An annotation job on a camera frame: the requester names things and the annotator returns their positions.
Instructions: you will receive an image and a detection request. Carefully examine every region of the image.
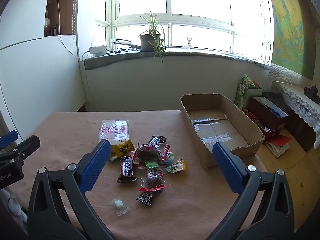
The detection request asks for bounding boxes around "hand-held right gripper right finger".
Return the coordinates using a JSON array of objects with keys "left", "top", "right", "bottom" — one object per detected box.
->
[{"left": 206, "top": 141, "right": 295, "bottom": 240}]

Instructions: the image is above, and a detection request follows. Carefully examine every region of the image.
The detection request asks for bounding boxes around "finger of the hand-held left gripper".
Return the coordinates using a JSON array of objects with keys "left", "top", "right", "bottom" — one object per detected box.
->
[
  {"left": 0, "top": 135, "right": 41, "bottom": 173},
  {"left": 0, "top": 131, "right": 18, "bottom": 148}
]

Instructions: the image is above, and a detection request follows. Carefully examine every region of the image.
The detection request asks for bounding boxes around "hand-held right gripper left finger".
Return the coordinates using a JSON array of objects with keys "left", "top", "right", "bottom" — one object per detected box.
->
[{"left": 27, "top": 139, "right": 115, "bottom": 240}]

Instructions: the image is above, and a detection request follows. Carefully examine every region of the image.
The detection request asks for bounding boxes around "yellow candy packet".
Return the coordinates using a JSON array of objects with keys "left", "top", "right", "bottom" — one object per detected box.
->
[{"left": 112, "top": 140, "right": 135, "bottom": 155}]

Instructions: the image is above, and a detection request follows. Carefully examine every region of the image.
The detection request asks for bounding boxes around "brown cardboard box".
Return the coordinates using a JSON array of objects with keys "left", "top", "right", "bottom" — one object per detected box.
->
[{"left": 180, "top": 93, "right": 265, "bottom": 170}]

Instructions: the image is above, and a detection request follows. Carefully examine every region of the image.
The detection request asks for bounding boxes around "brown chocolate bar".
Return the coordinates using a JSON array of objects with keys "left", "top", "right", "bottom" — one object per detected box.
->
[{"left": 117, "top": 156, "right": 138, "bottom": 184}]

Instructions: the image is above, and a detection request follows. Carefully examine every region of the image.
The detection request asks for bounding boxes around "white plastic biscuit packet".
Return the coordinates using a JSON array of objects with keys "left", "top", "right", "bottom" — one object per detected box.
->
[{"left": 98, "top": 119, "right": 132, "bottom": 147}]

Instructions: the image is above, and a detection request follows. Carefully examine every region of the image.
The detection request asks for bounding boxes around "teal mint candy packet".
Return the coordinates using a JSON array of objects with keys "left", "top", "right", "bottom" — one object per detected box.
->
[{"left": 112, "top": 197, "right": 132, "bottom": 216}]

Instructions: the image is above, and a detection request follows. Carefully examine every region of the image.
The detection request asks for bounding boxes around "yellow green jelly cup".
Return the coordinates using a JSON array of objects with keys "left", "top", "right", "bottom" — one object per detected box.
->
[{"left": 165, "top": 159, "right": 188, "bottom": 173}]

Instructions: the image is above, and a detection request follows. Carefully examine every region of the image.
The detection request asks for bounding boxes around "large clear dark snack bag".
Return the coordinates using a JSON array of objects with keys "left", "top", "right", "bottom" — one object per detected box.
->
[{"left": 132, "top": 143, "right": 170, "bottom": 164}]

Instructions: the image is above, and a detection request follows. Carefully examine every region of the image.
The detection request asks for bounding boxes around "book with red paper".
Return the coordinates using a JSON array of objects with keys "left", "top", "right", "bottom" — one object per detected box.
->
[{"left": 264, "top": 134, "right": 293, "bottom": 158}]

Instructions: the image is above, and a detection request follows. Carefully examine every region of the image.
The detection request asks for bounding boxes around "small clear dark snack bag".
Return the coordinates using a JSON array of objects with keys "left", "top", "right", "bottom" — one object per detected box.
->
[{"left": 139, "top": 167, "right": 172, "bottom": 192}]

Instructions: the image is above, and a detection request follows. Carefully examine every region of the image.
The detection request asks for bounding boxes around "blue round jelly cup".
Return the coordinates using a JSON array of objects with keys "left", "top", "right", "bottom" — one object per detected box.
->
[{"left": 160, "top": 151, "right": 175, "bottom": 165}]

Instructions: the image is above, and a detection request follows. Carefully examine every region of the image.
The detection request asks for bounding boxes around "small black dotted packet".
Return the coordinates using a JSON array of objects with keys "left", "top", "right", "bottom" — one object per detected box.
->
[{"left": 136, "top": 190, "right": 160, "bottom": 207}]

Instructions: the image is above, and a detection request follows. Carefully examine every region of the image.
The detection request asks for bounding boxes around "dark red box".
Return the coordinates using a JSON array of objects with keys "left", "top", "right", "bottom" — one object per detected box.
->
[{"left": 246, "top": 96, "right": 290, "bottom": 135}]

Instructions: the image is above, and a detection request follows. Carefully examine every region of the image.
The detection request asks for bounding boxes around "white cabinet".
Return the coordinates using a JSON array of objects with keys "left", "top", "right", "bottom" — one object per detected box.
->
[{"left": 0, "top": 34, "right": 87, "bottom": 140}]

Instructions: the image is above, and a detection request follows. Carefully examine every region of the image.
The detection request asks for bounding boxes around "black snack packet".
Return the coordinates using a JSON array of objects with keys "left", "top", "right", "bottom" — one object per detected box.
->
[{"left": 147, "top": 135, "right": 167, "bottom": 145}]

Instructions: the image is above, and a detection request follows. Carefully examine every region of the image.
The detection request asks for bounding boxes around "green snack bag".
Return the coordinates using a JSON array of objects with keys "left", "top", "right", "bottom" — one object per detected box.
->
[{"left": 234, "top": 74, "right": 263, "bottom": 109}]

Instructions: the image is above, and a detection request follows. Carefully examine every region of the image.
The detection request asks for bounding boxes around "dark wooden cabinet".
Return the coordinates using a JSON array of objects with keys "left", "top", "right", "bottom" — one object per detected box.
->
[{"left": 285, "top": 105, "right": 318, "bottom": 153}]

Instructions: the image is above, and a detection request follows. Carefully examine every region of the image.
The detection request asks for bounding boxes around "white lace cloth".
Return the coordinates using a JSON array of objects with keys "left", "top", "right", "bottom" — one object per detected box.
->
[{"left": 271, "top": 81, "right": 320, "bottom": 134}]

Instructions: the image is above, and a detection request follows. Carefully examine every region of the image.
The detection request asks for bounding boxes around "grey windowsill cover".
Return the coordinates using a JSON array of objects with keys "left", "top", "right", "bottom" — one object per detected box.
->
[{"left": 84, "top": 49, "right": 272, "bottom": 72}]

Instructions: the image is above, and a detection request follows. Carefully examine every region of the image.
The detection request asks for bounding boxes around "dark small ornament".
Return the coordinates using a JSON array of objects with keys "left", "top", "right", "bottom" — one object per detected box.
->
[{"left": 304, "top": 85, "right": 320, "bottom": 104}]

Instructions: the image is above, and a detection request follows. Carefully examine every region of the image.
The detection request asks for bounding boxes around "white device box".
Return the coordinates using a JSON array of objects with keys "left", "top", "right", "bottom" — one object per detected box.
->
[{"left": 89, "top": 45, "right": 107, "bottom": 57}]

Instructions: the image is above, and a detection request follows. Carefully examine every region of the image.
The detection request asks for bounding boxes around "white vase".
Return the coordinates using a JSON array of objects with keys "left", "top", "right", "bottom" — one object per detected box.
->
[{"left": 45, "top": 9, "right": 52, "bottom": 34}]

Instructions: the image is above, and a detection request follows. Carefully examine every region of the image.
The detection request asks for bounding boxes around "small animal figurine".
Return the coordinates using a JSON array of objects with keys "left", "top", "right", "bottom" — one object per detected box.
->
[{"left": 181, "top": 37, "right": 194, "bottom": 50}]

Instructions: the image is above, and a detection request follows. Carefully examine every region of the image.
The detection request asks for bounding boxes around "potted green plant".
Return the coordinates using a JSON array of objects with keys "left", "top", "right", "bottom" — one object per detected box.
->
[{"left": 136, "top": 10, "right": 168, "bottom": 64}]

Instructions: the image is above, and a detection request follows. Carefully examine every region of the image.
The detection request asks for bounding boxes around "wooden shelf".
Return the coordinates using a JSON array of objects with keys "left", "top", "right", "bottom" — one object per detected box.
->
[{"left": 45, "top": 0, "right": 78, "bottom": 37}]

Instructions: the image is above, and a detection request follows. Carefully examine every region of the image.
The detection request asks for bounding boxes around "ring light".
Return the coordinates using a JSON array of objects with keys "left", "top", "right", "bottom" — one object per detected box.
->
[{"left": 112, "top": 38, "right": 141, "bottom": 49}]

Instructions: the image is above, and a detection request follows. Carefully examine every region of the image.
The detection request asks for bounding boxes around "white cable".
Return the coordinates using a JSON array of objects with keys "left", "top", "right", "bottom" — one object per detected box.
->
[{"left": 56, "top": 0, "right": 90, "bottom": 58}]

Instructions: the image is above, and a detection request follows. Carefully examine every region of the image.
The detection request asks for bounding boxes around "landscape wall poster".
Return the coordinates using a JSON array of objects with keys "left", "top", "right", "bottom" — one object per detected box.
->
[{"left": 267, "top": 0, "right": 318, "bottom": 82}]

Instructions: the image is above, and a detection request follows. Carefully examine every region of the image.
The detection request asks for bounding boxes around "white window frame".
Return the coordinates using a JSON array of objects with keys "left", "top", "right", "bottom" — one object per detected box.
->
[{"left": 105, "top": 0, "right": 274, "bottom": 63}]

